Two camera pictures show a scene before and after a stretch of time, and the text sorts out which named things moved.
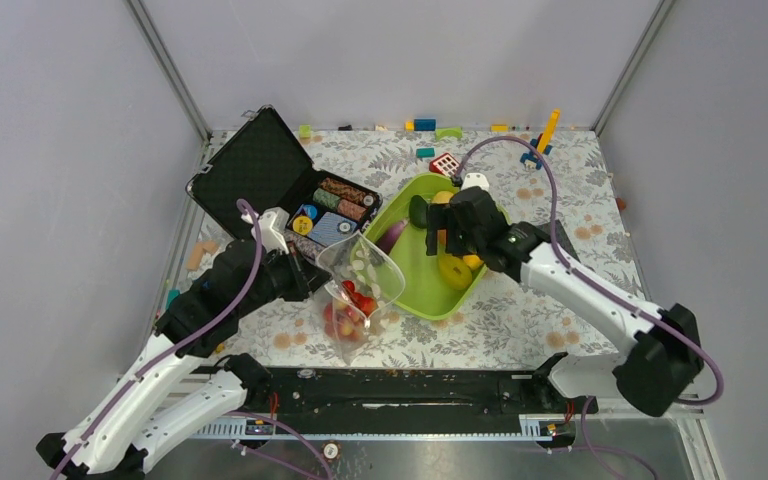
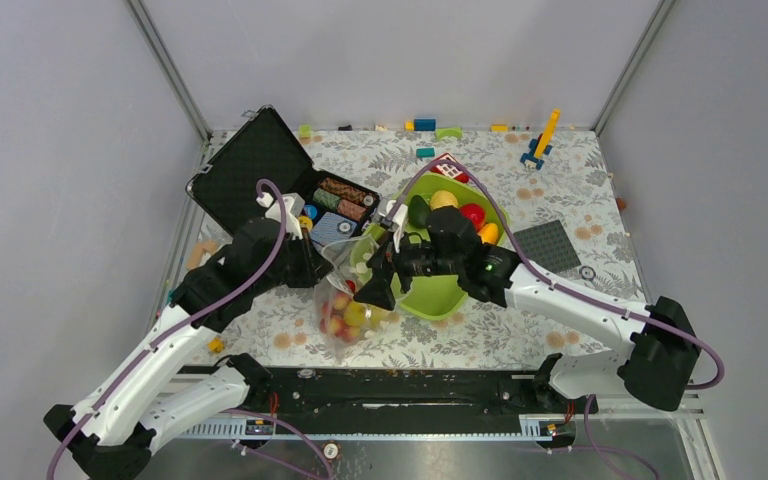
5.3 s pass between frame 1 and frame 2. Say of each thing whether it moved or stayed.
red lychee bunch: stayed
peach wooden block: stayed
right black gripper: moved
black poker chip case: stayed
